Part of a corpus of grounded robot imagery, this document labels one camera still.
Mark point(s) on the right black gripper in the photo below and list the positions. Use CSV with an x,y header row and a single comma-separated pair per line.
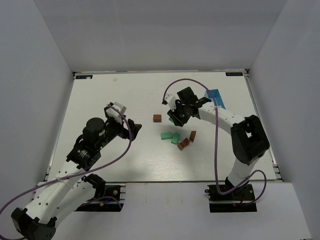
x,y
178,118

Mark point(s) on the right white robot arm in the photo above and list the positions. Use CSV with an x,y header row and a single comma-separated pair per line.
x,y
248,138

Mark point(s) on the brown cube block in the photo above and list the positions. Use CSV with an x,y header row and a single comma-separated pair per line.
x,y
157,118

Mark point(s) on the left blue corner label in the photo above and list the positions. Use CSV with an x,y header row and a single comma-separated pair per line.
x,y
83,77

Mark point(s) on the green flat block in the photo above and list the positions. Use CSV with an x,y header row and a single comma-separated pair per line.
x,y
166,135

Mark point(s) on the right blue corner label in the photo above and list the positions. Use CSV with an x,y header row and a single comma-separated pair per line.
x,y
234,74

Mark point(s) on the brown arch block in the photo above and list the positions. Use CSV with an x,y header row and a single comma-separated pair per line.
x,y
183,144

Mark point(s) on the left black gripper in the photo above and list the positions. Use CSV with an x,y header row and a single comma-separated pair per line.
x,y
126,130

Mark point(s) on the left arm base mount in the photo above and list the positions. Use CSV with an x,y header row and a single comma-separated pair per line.
x,y
111,201

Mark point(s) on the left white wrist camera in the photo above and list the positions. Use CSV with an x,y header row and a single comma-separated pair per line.
x,y
115,110

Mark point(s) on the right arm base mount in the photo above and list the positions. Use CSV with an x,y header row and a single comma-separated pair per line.
x,y
238,201

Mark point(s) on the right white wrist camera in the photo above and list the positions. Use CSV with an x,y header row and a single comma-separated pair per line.
x,y
170,100

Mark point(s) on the green long block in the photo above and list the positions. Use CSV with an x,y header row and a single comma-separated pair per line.
x,y
175,138

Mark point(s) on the blue plastic box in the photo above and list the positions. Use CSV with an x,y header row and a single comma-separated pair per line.
x,y
214,94

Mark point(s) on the blue corner label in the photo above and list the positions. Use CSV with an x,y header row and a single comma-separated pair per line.
x,y
234,74
83,77

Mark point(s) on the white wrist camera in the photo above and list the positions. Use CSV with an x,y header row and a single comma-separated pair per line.
x,y
170,100
115,110

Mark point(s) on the brown small block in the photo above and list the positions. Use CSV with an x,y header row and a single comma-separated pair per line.
x,y
192,135

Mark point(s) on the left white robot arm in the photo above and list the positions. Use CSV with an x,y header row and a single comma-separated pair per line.
x,y
74,183

